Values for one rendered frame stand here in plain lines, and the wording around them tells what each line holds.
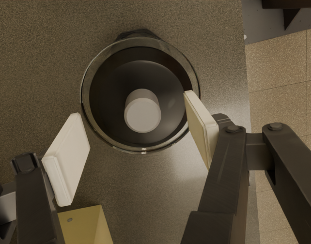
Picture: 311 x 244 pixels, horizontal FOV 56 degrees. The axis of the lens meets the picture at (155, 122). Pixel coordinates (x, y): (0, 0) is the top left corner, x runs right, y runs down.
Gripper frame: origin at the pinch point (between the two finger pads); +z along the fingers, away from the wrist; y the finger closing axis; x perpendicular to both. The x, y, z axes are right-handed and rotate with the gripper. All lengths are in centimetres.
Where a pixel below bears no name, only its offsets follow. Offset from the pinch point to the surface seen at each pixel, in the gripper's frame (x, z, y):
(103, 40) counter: 4.2, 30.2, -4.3
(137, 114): 0.3, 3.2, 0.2
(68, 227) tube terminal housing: -25.2, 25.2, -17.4
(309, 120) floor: -63, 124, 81
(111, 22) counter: 6.5, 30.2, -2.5
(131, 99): 1.3, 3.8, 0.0
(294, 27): -13, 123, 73
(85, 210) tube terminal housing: -25.2, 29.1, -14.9
